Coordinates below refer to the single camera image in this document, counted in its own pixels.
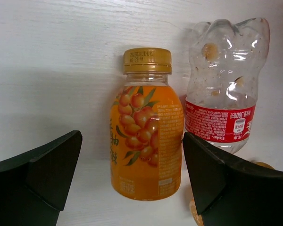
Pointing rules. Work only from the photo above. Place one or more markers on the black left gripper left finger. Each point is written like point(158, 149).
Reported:
point(34, 185)

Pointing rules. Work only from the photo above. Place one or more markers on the orange juice bottle barcode label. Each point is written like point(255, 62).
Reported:
point(192, 205)

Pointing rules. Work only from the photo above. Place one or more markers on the orange juice bottle upright-lying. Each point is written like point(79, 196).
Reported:
point(145, 128)

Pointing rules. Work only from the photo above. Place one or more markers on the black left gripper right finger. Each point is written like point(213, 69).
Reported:
point(231, 191)

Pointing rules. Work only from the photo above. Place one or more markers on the clear bottle red label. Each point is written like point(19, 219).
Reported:
point(222, 93)

